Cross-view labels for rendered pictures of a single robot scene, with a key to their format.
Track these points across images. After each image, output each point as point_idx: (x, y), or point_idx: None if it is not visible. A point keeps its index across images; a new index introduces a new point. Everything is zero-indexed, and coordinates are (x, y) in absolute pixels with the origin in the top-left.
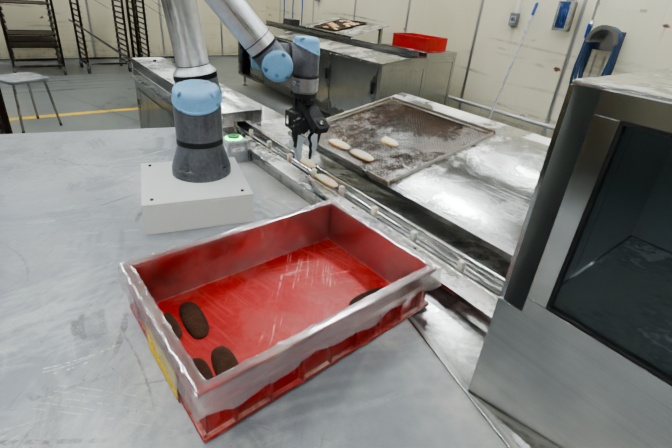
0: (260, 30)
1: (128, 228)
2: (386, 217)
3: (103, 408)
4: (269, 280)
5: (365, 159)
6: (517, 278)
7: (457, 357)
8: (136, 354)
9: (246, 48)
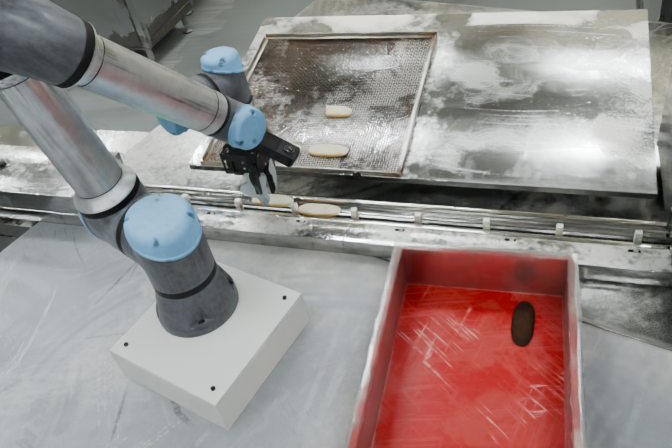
0: (212, 99)
1: (195, 438)
2: (434, 217)
3: None
4: (422, 376)
5: (339, 154)
6: None
7: (639, 324)
8: None
9: (200, 130)
